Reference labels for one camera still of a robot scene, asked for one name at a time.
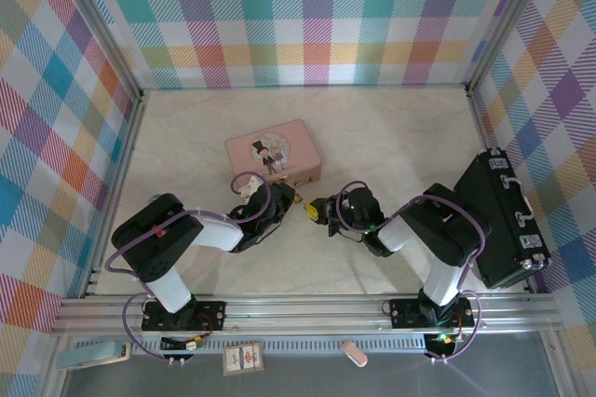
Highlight pink eraser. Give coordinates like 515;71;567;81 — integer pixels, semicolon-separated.
340;339;370;367

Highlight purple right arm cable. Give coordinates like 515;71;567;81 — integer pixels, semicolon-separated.
335;180;486;366

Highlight slotted grey cable duct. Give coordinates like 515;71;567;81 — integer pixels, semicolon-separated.
159;337;430;353

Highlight aluminium corner post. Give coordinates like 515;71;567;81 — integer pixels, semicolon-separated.
464;0;556;96
56;0;146;98

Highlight playing card box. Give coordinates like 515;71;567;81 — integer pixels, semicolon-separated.
222;340;264;377

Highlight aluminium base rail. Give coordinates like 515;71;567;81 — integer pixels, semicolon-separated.
49;292;562;339

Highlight pink tin box with cartoon couple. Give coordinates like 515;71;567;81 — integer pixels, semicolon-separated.
224;118;323;187

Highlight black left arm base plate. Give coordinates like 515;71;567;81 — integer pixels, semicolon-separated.
141;300;228;334

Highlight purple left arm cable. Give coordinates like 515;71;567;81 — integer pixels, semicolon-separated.
105;171;274;364

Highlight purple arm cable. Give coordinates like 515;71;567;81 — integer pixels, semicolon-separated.
335;180;486;366
105;171;274;364

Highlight teal flat device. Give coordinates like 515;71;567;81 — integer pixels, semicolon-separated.
56;340;133;371

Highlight black hard case silver latches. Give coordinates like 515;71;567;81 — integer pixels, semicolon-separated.
453;146;552;291

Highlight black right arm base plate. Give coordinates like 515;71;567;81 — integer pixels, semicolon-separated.
387;295;477;330

